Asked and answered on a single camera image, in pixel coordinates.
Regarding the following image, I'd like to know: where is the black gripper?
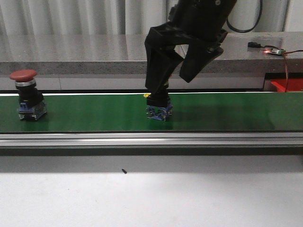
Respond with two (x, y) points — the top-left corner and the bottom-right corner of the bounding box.
(144, 0), (236, 94)

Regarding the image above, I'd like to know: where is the yellow mushroom push button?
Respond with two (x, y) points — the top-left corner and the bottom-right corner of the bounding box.
(143, 81), (173, 121)

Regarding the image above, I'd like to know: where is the red mushroom push button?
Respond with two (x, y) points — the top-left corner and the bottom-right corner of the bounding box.
(10, 69), (47, 121)

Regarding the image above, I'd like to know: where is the grey stone counter slab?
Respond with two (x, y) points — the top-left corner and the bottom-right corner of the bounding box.
(0, 32), (303, 75)

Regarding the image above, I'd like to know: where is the black plug connector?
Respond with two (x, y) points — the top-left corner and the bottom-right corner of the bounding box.
(247, 42), (262, 48)

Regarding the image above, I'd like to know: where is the green conveyor belt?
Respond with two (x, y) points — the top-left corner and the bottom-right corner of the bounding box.
(0, 92), (303, 133)

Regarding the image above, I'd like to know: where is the small green circuit board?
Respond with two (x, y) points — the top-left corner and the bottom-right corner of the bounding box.
(263, 48), (286, 56)

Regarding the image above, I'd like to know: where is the red plastic tray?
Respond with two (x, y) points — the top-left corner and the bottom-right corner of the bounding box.
(270, 79), (303, 92)

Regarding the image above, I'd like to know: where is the white corrugated curtain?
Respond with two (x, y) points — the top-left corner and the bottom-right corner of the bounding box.
(0, 0), (303, 35)

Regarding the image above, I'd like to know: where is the red black wire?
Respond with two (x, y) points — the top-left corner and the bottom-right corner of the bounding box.
(281, 49), (303, 93)

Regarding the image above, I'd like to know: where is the aluminium conveyor frame rail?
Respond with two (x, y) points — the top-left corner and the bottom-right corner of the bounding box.
(0, 132), (303, 148)

